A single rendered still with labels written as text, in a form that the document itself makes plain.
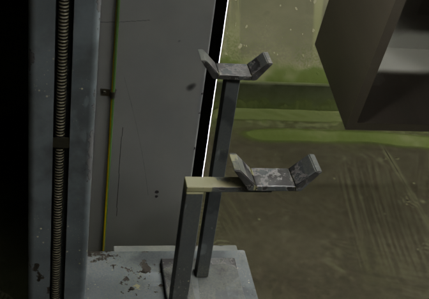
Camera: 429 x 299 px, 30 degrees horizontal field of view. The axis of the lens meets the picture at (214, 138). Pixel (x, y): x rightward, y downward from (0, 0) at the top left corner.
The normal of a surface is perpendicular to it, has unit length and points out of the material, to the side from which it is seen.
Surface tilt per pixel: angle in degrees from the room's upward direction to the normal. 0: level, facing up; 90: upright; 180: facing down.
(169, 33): 90
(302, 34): 57
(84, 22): 90
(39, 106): 90
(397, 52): 12
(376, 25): 89
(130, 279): 0
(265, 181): 0
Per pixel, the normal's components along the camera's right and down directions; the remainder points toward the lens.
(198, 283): 0.13, -0.83
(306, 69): 0.20, 0.00
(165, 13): 0.15, 0.55
